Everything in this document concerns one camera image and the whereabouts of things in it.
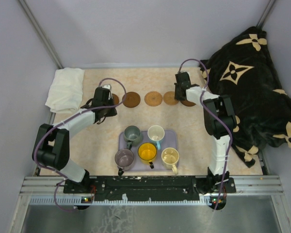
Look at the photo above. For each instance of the white light-blue mug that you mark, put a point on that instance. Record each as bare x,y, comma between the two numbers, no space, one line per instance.
156,134

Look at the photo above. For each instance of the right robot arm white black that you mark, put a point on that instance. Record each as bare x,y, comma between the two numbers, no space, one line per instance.
219,120

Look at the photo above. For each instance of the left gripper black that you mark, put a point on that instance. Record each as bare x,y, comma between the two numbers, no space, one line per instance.
113,112

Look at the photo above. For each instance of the cream mug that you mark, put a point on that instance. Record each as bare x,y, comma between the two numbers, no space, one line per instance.
170,158

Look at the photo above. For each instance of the white folded cloth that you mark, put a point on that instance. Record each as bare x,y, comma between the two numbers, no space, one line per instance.
66,91

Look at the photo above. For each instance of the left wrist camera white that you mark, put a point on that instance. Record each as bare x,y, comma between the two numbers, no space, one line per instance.
107,86

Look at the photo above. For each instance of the woven rattan coaster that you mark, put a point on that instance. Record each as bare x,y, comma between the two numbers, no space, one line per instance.
169,98
153,98

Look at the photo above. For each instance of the black floral blanket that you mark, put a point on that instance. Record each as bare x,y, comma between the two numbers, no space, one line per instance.
243,70

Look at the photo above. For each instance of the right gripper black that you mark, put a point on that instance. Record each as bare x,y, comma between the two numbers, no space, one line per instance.
176,97

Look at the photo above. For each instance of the yellow mug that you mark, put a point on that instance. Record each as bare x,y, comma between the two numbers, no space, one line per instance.
147,153

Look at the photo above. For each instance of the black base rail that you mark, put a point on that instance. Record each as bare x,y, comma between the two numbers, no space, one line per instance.
143,188

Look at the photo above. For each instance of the grey green mug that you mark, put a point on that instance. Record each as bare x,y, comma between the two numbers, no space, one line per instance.
132,136

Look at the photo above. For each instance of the dark brown wooden coaster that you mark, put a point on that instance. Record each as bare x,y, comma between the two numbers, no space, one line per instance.
187,103

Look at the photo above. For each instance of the lavender plastic tray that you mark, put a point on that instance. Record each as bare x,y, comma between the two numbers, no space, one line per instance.
170,140

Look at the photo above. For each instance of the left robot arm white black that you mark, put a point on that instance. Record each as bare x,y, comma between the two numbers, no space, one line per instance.
52,145

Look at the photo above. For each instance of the purple mug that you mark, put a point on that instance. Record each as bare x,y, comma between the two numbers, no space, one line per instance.
124,160

